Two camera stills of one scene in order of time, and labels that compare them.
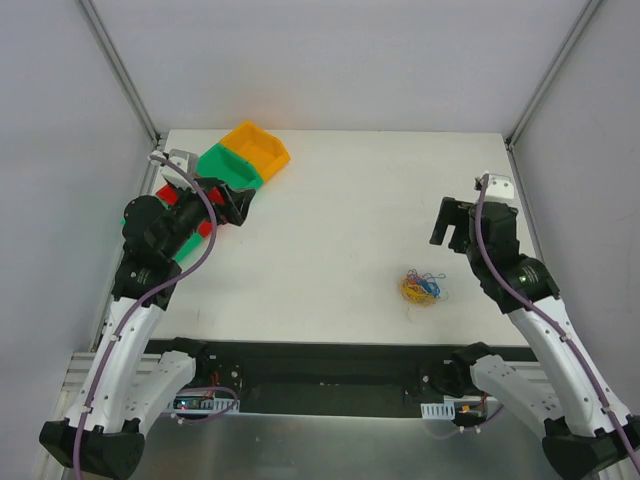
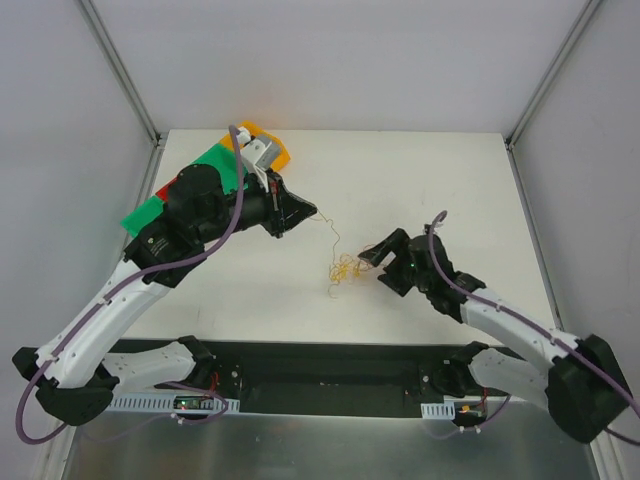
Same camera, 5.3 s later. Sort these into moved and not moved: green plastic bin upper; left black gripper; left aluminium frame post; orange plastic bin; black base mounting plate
Moved: left black gripper
Not moved: left aluminium frame post; black base mounting plate; orange plastic bin; green plastic bin upper
